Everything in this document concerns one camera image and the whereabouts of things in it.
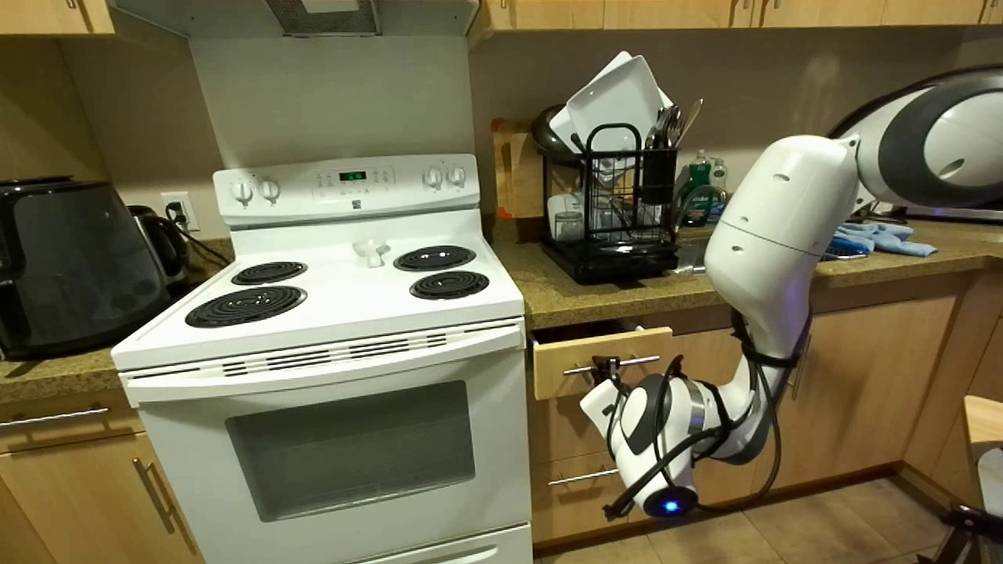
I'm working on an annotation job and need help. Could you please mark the stainless steel sink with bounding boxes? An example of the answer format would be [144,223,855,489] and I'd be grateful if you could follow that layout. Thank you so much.
[670,228,723,274]

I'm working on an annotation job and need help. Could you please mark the wide wooden drawer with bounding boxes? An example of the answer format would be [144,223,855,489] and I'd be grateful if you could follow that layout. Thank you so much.
[0,400,142,454]

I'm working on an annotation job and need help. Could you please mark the white square plate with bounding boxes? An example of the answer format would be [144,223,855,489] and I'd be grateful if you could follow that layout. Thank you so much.
[544,47,640,138]
[562,52,677,158]

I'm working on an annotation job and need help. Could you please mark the white electric stove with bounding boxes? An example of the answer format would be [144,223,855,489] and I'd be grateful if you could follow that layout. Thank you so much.
[106,152,536,564]

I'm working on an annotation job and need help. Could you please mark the small clear glass shaker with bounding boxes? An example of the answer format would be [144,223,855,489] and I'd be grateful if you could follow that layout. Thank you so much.
[351,235,390,270]

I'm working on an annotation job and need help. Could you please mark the green dish soap bottle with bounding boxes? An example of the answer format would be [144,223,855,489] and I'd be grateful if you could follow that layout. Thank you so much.
[674,152,727,228]

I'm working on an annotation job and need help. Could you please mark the light wooden chair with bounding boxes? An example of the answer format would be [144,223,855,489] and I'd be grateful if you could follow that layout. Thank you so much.
[917,390,1003,564]

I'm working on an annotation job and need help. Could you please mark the black pan with orange handle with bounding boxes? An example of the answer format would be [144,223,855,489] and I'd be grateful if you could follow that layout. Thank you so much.
[529,104,574,167]

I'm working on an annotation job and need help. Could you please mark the white wall outlet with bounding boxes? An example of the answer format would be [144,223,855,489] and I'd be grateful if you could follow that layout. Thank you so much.
[158,193,197,231]

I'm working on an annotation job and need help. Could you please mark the black electric kettle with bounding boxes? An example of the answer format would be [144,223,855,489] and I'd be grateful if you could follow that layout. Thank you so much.
[124,204,195,290]

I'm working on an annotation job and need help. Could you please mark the wooden cutting board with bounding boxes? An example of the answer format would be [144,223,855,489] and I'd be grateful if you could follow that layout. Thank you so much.
[489,119,549,224]

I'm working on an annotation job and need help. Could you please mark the black-handled utensil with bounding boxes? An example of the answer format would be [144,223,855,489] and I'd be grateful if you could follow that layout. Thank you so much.
[649,104,682,150]

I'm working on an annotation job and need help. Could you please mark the small black coil burner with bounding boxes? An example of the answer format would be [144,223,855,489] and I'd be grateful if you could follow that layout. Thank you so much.
[407,265,492,305]
[227,259,310,287]

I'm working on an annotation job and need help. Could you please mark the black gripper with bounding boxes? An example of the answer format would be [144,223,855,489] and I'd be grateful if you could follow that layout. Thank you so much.
[586,353,631,393]

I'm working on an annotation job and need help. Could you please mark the large black coil burner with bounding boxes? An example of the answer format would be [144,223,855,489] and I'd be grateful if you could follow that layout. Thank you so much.
[181,283,310,331]
[390,240,479,274]

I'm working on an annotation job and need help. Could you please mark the wooden cabinet door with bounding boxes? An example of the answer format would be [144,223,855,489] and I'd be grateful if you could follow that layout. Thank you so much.
[780,294,960,496]
[0,430,204,564]
[627,323,806,523]

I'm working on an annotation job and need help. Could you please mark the blue cloth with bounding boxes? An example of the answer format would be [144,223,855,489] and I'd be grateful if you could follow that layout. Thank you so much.
[826,219,940,259]

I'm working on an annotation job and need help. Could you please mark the range hood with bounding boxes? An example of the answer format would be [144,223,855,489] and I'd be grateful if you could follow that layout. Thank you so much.
[106,0,483,44]

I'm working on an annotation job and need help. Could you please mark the wooden drawer with white liner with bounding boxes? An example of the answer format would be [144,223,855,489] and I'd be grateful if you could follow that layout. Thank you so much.
[529,319,677,404]

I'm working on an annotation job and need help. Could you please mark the thin wooden stick utensil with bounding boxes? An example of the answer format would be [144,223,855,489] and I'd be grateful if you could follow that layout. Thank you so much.
[674,97,708,150]

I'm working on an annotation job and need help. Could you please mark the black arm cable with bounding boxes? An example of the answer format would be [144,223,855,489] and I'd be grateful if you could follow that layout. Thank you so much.
[602,311,814,523]

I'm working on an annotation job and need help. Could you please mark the long wooden wall cabinet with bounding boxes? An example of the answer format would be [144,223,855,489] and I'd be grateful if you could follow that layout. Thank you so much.
[468,0,1003,38]

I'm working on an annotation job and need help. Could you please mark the black wire dish rack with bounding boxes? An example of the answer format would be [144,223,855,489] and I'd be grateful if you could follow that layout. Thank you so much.
[536,121,682,287]

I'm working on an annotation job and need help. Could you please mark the clear glass cup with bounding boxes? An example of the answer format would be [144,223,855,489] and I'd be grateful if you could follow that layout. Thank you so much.
[544,190,588,245]

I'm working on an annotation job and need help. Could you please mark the short wooden wall cabinet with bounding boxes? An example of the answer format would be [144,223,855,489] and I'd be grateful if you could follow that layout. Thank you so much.
[0,0,119,40]

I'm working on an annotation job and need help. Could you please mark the narrow wooden cabinet panel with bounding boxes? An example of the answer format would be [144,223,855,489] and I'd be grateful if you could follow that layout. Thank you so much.
[902,270,1003,505]

